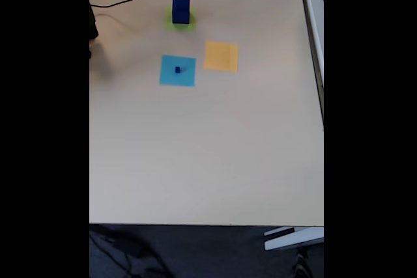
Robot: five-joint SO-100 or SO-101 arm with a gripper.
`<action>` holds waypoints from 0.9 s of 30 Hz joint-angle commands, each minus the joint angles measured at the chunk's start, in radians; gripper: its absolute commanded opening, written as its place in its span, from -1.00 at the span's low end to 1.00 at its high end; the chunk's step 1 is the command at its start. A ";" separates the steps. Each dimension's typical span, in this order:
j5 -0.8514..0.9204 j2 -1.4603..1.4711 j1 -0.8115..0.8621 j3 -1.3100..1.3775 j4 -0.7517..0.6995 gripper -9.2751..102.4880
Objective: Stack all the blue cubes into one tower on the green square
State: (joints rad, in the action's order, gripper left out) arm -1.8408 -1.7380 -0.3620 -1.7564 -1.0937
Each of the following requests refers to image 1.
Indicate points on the large blue cube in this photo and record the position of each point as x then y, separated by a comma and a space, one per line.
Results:
180, 17

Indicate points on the white table foot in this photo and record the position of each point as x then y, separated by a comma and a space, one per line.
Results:
293, 239

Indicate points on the orange paper square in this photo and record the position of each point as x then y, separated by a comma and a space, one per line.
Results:
221, 56

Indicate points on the light blue paper square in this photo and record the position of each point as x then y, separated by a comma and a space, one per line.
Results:
169, 77

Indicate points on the white neighbouring table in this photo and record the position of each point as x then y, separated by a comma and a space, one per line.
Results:
314, 30

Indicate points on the green paper square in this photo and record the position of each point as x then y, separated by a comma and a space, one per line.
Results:
167, 22

